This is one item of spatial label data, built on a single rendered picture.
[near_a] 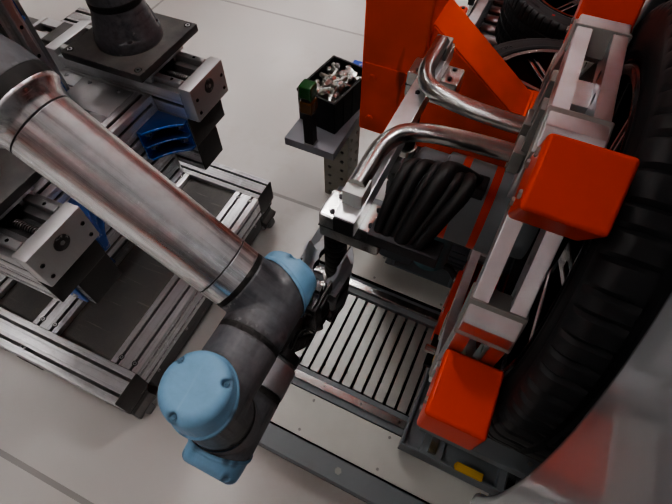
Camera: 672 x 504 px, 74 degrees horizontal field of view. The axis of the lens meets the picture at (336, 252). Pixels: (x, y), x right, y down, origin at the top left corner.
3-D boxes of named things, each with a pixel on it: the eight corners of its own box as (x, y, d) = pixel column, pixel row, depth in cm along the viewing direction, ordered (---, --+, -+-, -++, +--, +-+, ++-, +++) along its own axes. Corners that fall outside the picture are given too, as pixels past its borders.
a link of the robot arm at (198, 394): (203, 306, 47) (230, 347, 56) (132, 405, 41) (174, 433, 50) (267, 336, 45) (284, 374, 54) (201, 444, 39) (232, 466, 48)
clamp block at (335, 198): (376, 257, 62) (379, 235, 58) (318, 234, 64) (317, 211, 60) (390, 230, 65) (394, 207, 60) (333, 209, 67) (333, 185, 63)
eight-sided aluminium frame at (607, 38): (445, 424, 81) (586, 270, 35) (411, 407, 83) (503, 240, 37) (515, 209, 108) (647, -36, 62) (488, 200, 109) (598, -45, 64)
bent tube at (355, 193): (489, 258, 53) (519, 200, 44) (341, 203, 58) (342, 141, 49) (522, 160, 62) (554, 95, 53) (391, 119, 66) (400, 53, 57)
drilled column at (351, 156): (346, 200, 184) (349, 119, 149) (324, 192, 186) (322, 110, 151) (356, 183, 189) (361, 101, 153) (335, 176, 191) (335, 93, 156)
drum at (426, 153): (509, 281, 74) (542, 232, 62) (389, 236, 79) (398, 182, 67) (528, 220, 81) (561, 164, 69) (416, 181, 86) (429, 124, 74)
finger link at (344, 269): (368, 239, 66) (333, 285, 62) (366, 260, 71) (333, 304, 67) (351, 229, 67) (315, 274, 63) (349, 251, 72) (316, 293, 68)
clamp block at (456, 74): (451, 110, 79) (458, 84, 75) (403, 95, 81) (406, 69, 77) (459, 93, 82) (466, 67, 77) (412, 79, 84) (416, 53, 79)
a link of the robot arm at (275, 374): (284, 407, 60) (231, 381, 62) (300, 376, 62) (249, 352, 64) (278, 391, 54) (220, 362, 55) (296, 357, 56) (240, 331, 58)
